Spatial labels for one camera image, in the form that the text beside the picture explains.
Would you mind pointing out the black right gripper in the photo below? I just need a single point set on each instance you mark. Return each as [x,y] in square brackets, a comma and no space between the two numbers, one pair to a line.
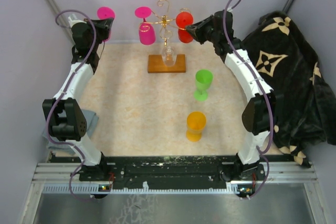
[195,30]

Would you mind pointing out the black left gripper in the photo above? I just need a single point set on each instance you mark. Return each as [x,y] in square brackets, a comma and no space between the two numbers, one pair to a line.
[104,25]

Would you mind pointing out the red plastic wine glass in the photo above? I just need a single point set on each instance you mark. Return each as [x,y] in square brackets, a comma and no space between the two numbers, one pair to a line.
[184,19]

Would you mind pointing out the clear wine glass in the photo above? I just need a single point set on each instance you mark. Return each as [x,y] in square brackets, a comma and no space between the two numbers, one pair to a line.
[168,56]

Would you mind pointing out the magenta plastic wine glass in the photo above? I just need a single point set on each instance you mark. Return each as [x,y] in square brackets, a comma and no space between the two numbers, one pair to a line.
[146,30]

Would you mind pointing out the gold wire wine glass rack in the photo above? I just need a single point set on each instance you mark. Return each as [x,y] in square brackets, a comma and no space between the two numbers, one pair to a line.
[155,62]

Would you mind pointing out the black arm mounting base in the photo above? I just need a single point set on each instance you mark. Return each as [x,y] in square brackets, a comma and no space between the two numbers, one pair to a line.
[162,174]

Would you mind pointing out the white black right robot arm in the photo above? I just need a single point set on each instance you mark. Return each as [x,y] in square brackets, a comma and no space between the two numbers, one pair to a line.
[264,104]

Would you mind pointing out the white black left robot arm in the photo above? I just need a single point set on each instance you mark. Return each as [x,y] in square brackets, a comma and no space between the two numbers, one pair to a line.
[66,124]

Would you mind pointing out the green plastic wine glass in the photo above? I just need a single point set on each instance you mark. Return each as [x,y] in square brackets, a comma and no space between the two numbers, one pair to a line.
[203,81]

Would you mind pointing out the orange plastic wine glass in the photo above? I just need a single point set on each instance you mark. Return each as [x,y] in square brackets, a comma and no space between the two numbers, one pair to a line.
[196,122]

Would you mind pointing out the grey blue cloth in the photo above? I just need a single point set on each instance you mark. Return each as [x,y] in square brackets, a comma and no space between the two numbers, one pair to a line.
[92,121]

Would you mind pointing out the black floral blanket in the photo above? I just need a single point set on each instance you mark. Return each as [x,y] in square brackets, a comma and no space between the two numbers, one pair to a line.
[287,62]

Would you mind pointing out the aluminium frame rail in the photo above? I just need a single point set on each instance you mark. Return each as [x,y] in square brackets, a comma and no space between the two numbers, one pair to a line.
[288,195]

